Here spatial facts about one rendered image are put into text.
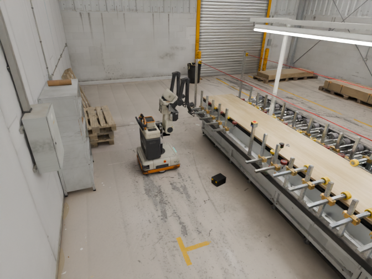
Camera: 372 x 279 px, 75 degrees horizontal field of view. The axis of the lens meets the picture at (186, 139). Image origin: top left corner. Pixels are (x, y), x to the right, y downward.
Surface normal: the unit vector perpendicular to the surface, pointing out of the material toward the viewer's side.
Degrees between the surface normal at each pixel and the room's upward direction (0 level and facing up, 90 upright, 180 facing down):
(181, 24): 90
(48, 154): 90
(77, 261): 0
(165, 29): 90
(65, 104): 90
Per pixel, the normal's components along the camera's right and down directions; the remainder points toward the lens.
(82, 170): 0.35, 0.45
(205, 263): 0.02, -0.88
